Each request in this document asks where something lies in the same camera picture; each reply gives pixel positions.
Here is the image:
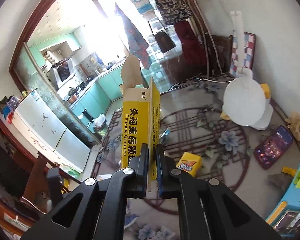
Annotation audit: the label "yellow medicine box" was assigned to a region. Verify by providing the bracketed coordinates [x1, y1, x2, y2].
[120, 55, 160, 192]

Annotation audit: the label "green kitchen trash bin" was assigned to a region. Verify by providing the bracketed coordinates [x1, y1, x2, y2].
[93, 114, 107, 133]

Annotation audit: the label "teal kitchen cabinets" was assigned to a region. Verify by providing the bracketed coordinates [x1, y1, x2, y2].
[70, 64, 123, 119]

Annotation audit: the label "dark wooden chair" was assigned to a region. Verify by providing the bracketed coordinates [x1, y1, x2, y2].
[23, 152, 81, 203]

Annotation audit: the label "yellow juice carton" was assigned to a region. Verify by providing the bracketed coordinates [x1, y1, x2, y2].
[177, 152, 202, 177]

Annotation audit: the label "small blue-white snack packet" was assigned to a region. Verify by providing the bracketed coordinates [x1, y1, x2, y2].
[159, 127, 170, 140]

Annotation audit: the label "white refrigerator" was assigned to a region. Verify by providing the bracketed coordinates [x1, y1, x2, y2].
[12, 90, 90, 173]

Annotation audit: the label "smartphone in red case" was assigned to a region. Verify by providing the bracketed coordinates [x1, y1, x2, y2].
[253, 126, 293, 170]

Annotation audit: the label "white round desk fan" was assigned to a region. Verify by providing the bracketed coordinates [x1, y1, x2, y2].
[220, 11, 273, 131]

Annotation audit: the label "range hood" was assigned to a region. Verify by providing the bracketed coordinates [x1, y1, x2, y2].
[40, 37, 82, 90]

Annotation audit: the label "colourful toy board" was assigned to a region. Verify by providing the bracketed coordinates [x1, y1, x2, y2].
[266, 165, 300, 238]

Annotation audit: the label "hanging plaid cloth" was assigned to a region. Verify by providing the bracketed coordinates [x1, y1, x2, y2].
[115, 3, 152, 69]

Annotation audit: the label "dark brown handbag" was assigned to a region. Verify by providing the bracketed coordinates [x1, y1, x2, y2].
[148, 18, 176, 54]

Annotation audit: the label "checkered chair cushion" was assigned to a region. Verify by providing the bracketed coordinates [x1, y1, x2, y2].
[229, 31, 256, 77]

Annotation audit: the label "black patterned hanging bag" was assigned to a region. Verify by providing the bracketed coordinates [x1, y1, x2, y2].
[155, 0, 193, 25]

